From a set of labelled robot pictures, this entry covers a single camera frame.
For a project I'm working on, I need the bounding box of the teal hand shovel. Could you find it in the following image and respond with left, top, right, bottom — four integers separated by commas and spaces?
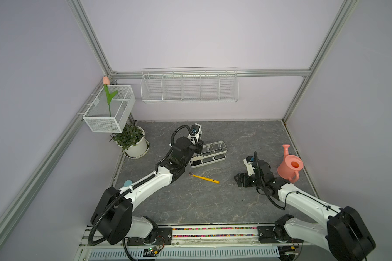
123, 180, 133, 187

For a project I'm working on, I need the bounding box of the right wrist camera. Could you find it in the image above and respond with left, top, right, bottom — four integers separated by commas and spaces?
243, 156, 255, 176

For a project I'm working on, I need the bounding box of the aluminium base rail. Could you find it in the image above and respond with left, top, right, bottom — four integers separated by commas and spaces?
75, 224, 334, 261

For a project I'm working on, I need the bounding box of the beige toothbrush holder tray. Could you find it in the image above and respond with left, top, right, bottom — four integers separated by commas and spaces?
189, 141, 228, 168

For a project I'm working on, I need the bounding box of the long white wire shelf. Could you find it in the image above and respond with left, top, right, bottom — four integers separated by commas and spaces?
140, 67, 239, 103

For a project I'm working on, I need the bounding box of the pink watering can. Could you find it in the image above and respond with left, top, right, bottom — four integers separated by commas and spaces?
277, 145, 304, 183

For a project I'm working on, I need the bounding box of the yellow toothbrush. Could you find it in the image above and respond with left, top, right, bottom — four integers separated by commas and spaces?
189, 173, 220, 184

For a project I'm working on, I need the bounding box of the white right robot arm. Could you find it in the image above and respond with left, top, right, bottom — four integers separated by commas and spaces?
234, 156, 376, 261

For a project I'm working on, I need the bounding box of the white wire basket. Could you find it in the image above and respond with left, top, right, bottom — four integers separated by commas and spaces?
82, 85, 136, 133

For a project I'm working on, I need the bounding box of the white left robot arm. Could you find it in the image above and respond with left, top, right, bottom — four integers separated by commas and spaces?
88, 135, 203, 246

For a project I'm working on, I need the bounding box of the artificial pink tulip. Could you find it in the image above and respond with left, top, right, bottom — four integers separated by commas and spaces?
102, 76, 118, 117

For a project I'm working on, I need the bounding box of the potted green plant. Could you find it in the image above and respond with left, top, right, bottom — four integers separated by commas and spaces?
111, 124, 149, 159

